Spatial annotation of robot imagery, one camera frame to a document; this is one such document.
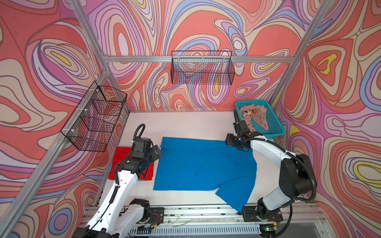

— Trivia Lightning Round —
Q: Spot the blue t shirt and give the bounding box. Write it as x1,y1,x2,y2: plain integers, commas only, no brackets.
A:
153,137,257,212

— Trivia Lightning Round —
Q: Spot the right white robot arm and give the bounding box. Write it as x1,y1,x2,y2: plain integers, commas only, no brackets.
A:
225,109,317,222

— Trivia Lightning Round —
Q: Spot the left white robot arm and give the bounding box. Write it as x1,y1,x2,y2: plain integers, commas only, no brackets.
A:
72,124,162,238

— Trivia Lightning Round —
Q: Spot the beige t shirt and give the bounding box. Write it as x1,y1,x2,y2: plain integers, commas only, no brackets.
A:
240,104,269,132

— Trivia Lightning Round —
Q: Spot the teal plastic laundry basket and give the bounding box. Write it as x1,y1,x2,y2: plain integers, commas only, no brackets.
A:
235,100,285,139

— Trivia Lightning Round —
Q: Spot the folded red t shirt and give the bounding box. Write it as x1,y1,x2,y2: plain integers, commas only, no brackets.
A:
108,146,155,181

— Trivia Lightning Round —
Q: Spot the aluminium horizontal back bar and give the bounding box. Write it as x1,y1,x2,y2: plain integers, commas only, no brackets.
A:
104,55,295,63

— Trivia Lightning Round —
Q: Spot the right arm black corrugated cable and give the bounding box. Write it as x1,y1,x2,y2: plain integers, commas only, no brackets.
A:
233,108,318,238

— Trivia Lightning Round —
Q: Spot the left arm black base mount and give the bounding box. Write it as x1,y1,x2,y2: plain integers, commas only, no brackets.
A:
129,198,165,225

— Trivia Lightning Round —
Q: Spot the black wire basket left wall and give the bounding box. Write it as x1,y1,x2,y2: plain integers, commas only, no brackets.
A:
61,82,127,152

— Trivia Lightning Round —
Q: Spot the black wire basket wall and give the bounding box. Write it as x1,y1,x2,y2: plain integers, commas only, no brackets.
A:
170,50,236,85
61,82,127,152

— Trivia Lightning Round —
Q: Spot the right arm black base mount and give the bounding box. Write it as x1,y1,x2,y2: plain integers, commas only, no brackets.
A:
238,198,283,223

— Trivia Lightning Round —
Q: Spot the black wire basket back wall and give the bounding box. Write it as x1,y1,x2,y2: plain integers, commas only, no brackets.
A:
170,50,236,85

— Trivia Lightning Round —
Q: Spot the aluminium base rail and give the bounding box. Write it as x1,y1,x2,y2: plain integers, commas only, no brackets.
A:
74,202,331,238

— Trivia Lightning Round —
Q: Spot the aluminium frame corner post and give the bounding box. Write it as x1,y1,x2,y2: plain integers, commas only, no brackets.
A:
268,0,334,107

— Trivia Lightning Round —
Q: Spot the aluminium left frame post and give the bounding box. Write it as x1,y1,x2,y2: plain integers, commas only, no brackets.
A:
1,1,128,238

